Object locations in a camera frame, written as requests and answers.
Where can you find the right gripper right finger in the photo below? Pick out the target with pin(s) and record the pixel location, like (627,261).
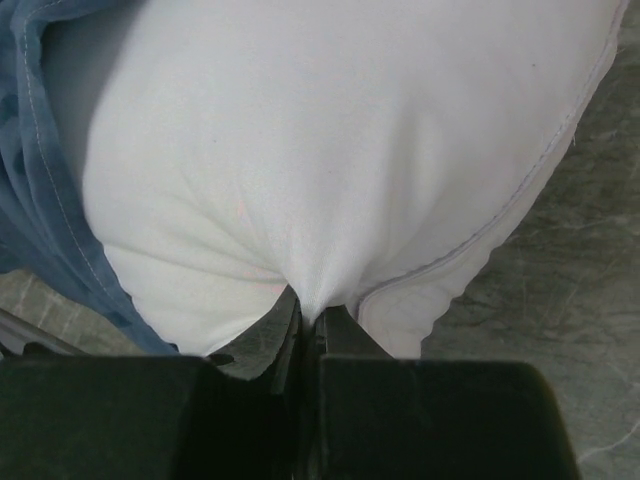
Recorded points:
(386,418)

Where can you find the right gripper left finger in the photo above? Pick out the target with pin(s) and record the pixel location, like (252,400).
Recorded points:
(224,416)

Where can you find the blue cartoon pillowcase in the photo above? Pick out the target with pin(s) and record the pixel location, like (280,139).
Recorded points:
(43,227)

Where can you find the white pillow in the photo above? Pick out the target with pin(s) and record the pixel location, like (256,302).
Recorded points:
(364,153)

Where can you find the aluminium mounting rail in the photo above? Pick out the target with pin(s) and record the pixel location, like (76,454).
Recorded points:
(19,338)

